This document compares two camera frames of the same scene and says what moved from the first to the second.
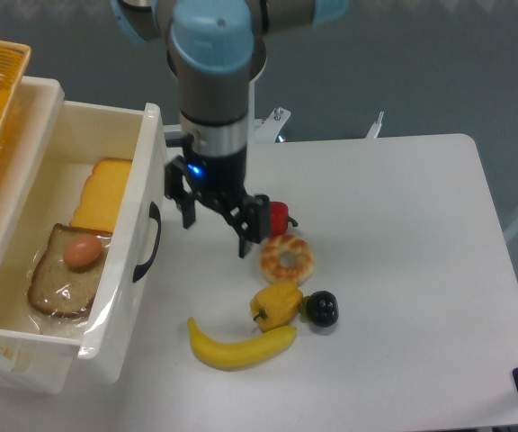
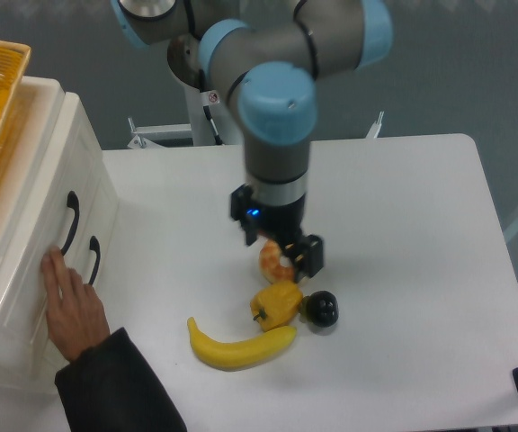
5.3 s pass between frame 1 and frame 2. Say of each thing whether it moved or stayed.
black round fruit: stayed
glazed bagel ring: stayed
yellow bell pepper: stayed
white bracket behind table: stayed
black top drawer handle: moved
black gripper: moved
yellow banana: stayed
